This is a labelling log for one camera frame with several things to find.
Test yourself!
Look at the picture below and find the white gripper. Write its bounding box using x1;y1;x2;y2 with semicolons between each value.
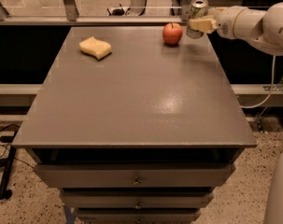
188;6;248;39

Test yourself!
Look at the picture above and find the white green 7up can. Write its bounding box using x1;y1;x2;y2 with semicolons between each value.
186;0;208;39

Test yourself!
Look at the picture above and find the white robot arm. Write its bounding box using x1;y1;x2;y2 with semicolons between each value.
187;2;283;224

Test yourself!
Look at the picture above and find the red apple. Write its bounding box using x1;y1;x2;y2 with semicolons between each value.
163;22;183;45

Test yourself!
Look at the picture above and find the yellow sponge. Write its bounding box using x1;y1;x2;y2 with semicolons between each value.
79;36;112;60

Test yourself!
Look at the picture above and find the top grey drawer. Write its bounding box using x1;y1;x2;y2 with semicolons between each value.
35;163;235;189

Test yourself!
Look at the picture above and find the grey drawer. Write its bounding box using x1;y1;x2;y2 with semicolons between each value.
78;208;201;224
60;189;214;209
35;163;235;189

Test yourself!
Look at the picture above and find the middle grey drawer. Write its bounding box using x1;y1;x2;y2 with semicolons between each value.
60;189;214;209

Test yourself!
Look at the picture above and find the bottom grey drawer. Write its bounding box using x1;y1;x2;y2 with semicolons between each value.
78;208;201;224

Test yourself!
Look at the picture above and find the black stand leg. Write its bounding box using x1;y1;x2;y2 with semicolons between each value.
0;131;18;201

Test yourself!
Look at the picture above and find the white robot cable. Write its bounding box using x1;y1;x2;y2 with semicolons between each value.
240;54;277;110

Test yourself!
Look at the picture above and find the metal guard rail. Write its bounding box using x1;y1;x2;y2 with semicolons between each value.
0;0;187;25

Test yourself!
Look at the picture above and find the black cable on floor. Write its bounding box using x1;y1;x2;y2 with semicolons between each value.
0;123;35;169

